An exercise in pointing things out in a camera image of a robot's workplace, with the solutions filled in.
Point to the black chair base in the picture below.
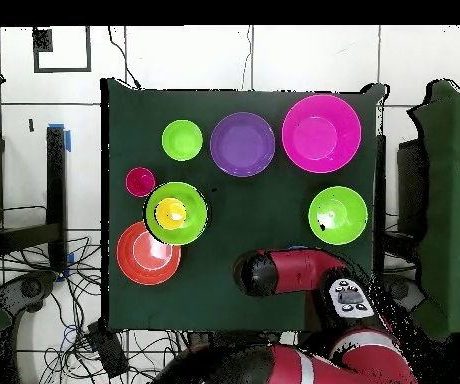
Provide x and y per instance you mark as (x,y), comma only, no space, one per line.
(32,288)
(404,290)

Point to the large pink plastic bowl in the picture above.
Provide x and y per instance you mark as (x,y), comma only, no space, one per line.
(321,134)

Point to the yellow plastic cup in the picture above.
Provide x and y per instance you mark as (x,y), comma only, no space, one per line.
(170,214)

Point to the orange-red plastic bowl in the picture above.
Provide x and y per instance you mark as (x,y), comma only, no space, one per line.
(148,274)

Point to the blue plastic bowl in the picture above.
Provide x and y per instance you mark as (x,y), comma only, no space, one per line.
(297,248)

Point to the purple plastic bowl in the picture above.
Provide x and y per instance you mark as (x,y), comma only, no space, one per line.
(242,144)

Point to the black power adapter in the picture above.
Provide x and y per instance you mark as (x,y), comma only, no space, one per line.
(108,352)

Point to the dark square frame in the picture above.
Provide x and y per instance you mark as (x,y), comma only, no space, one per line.
(88,52)

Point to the dark green tablecloth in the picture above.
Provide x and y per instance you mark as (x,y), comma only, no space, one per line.
(214,288)

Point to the red plastic cup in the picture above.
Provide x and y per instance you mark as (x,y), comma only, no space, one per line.
(140,182)

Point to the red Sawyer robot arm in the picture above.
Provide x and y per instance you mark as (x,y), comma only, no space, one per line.
(294,272)

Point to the small green plastic bowl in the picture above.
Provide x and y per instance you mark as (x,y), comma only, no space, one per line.
(182,140)

